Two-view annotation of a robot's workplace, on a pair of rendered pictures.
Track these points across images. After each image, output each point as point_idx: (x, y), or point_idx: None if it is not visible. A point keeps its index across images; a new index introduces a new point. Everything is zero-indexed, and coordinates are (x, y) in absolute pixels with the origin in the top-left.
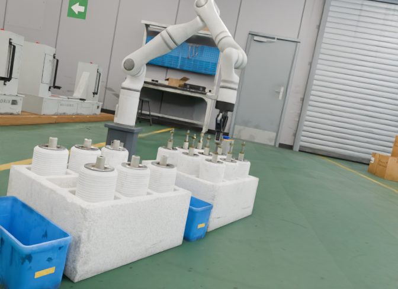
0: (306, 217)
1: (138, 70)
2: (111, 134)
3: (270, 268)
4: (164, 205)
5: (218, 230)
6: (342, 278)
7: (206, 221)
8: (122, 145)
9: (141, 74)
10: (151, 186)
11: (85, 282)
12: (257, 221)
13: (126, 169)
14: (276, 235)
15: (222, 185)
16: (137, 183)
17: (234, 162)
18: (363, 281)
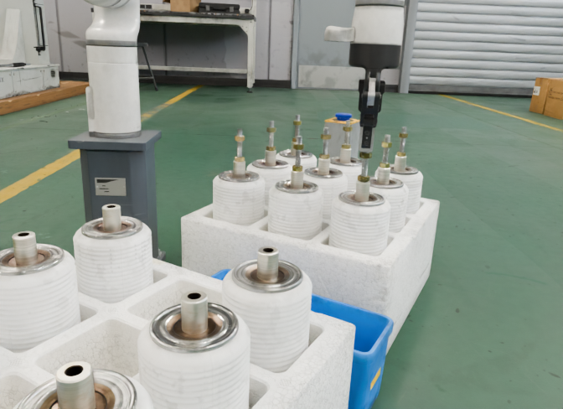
0: (524, 250)
1: None
2: (90, 162)
3: None
4: (305, 407)
5: (396, 355)
6: None
7: (382, 362)
8: (123, 185)
9: None
10: (250, 352)
11: None
12: (452, 295)
13: (174, 359)
14: (513, 331)
15: (398, 258)
16: (220, 392)
17: (401, 186)
18: None
